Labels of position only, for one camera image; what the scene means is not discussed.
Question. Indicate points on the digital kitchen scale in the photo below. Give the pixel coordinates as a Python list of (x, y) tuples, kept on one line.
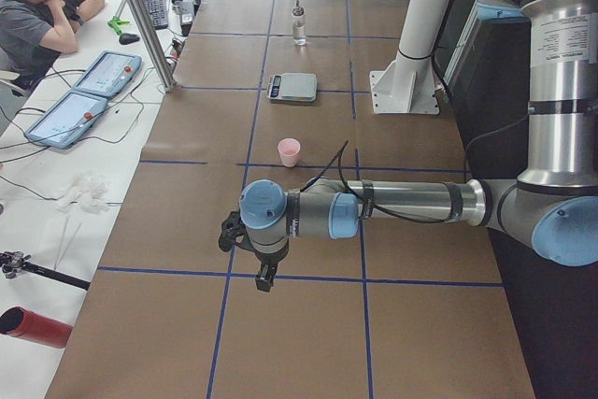
[(292, 87)]

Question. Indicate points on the lower blue teach pendant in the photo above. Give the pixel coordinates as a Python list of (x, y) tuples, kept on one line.
[(63, 124)]

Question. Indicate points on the black keyboard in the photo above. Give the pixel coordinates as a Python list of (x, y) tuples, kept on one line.
[(157, 10)]

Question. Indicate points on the crumpled white tissue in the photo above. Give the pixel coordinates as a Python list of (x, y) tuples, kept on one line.
[(84, 190)]

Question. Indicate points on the aluminium frame post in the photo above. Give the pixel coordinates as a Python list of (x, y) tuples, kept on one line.
[(152, 44)]

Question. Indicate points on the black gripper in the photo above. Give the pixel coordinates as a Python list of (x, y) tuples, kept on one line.
[(270, 257)]

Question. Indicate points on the clear glass sauce bottle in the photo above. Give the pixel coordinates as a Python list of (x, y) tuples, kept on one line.
[(298, 24)]

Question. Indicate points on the pink plastic cup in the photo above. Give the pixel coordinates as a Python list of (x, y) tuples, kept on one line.
[(289, 151)]

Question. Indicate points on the red cylinder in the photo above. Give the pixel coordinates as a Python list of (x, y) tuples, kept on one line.
[(27, 325)]

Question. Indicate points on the green clamp tool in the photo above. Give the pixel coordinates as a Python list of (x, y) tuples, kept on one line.
[(115, 24)]

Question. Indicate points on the seated person grey shirt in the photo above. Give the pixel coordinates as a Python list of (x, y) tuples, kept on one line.
[(35, 33)]

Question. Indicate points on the upper blue teach pendant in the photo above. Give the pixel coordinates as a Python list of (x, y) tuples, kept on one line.
[(108, 75)]

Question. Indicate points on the black computer mouse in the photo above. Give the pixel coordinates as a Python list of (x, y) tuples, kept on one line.
[(127, 38)]

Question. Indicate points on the blue teach pendant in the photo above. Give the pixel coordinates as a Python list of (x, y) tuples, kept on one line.
[(63, 124), (108, 75)]

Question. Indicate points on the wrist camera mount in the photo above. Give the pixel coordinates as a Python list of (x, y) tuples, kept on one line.
[(233, 233)]

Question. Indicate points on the white pedestal column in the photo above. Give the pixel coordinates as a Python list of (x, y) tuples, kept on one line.
[(407, 85)]

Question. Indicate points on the black tripod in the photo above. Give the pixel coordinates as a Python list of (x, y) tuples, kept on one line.
[(14, 263)]

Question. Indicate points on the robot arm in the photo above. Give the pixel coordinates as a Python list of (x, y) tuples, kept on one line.
[(551, 206)]

